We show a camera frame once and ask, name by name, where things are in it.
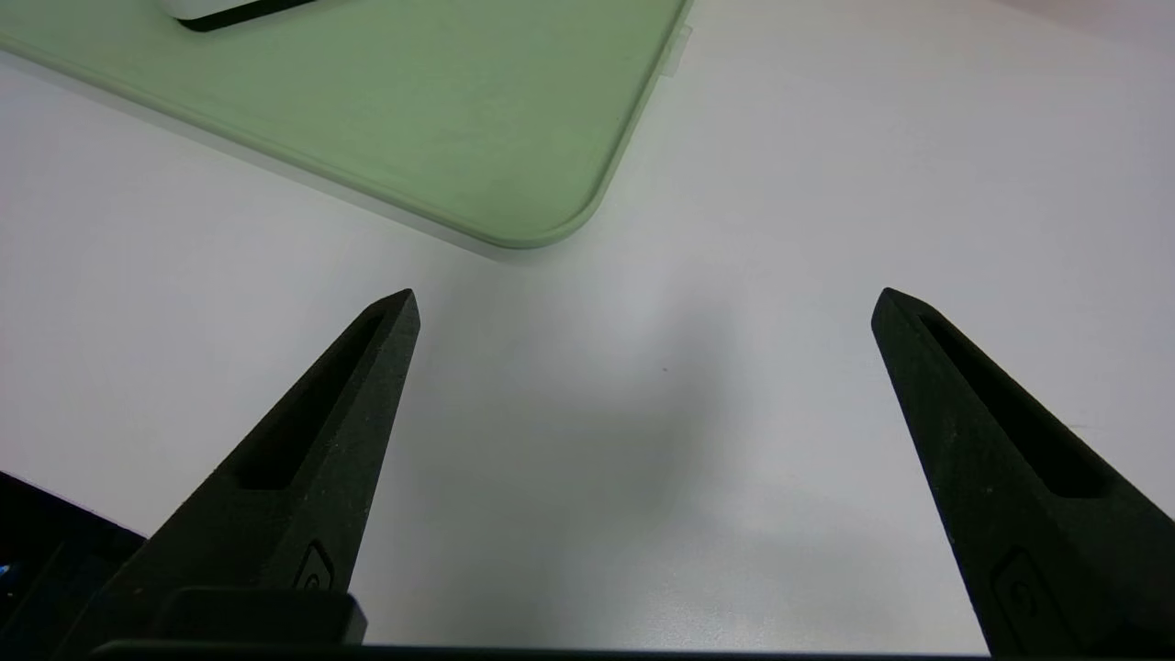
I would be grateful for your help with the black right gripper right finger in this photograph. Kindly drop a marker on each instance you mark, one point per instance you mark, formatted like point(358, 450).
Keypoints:
point(1019, 496)

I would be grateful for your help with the white rounded power bank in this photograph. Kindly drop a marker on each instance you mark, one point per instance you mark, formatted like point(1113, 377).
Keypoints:
point(220, 9)

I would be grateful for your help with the light green plastic tray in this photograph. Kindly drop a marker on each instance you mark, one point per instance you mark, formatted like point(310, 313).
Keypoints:
point(367, 92)

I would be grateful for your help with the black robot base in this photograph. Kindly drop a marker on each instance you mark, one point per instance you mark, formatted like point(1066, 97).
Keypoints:
point(46, 569)

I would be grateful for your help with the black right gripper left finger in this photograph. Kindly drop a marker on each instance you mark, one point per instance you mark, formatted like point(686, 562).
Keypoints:
point(294, 496)

